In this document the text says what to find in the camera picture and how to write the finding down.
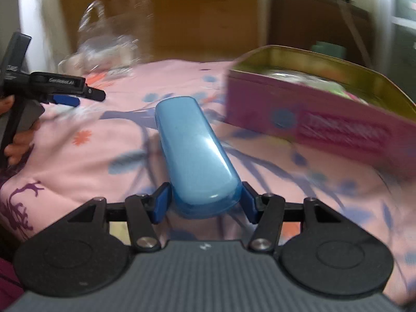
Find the white tissue packet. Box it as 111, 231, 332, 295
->
265, 70, 327, 87

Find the dark brown headboard panel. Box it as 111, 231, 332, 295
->
266, 0, 374, 67

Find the pink biscuit tin box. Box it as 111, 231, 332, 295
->
226, 46, 415, 178

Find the person's left hand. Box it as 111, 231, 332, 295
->
1, 95, 40, 165

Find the blue glasses case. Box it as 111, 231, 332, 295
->
154, 96, 242, 219

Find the white charging cable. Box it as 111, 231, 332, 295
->
334, 0, 373, 69

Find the white ceramic mug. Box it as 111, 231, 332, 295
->
58, 53, 85, 76

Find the light green cloth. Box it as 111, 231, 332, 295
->
307, 78, 368, 105

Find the teal green mug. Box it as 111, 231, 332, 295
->
311, 41, 346, 59

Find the brown cardboard sheet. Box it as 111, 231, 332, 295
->
59, 0, 259, 61

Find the pink floral bedsheet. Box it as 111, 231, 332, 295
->
1, 60, 415, 303

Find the clear plastic bag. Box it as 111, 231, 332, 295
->
77, 0, 153, 73

